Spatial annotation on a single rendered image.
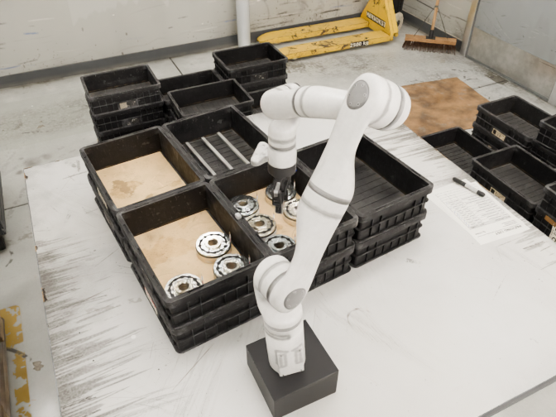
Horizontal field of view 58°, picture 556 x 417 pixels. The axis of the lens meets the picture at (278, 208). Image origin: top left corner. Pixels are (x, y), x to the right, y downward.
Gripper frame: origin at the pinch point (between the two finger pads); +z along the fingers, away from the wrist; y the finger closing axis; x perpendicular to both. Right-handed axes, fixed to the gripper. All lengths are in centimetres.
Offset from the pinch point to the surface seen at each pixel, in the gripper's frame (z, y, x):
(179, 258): 17.2, -12.2, 27.8
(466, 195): 30, 56, -58
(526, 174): 62, 125, -97
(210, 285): 7.4, -27.8, 11.5
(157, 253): 17.2, -11.9, 34.8
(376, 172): 17, 45, -24
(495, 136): 62, 158, -84
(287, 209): 14.2, 13.5, 1.4
